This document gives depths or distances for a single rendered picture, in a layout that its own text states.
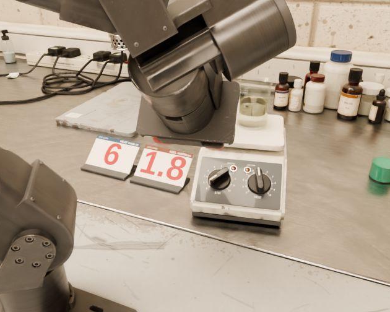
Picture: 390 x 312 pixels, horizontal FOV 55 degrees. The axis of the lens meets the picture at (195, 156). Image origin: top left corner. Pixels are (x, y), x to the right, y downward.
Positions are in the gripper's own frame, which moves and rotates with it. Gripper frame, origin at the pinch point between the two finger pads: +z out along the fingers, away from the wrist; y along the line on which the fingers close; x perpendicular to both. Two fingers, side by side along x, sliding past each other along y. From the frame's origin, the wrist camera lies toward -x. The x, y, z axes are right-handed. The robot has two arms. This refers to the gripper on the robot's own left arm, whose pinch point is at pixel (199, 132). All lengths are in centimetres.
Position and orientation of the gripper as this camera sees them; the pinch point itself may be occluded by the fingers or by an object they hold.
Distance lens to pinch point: 47.1
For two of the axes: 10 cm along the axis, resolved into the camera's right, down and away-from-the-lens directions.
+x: -1.3, 9.7, -1.9
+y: -9.8, -1.0, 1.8
